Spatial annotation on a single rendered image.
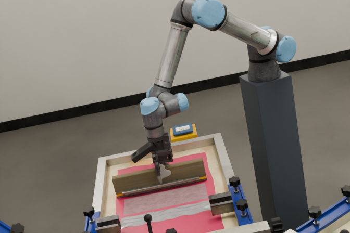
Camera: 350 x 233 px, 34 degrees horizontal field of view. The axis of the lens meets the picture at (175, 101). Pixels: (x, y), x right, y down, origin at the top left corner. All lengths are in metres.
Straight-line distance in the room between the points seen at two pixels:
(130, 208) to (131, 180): 0.12
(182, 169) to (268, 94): 0.56
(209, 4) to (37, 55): 3.78
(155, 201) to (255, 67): 0.76
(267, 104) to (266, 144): 0.20
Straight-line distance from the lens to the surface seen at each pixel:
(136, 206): 2.30
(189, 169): 2.32
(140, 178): 2.33
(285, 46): 2.42
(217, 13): 2.20
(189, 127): 2.81
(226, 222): 2.10
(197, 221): 2.14
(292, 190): 2.85
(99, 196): 2.37
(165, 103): 2.21
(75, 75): 5.80
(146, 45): 5.67
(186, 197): 2.28
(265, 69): 2.57
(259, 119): 2.62
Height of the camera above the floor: 2.16
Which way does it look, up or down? 22 degrees down
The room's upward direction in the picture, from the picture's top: 12 degrees counter-clockwise
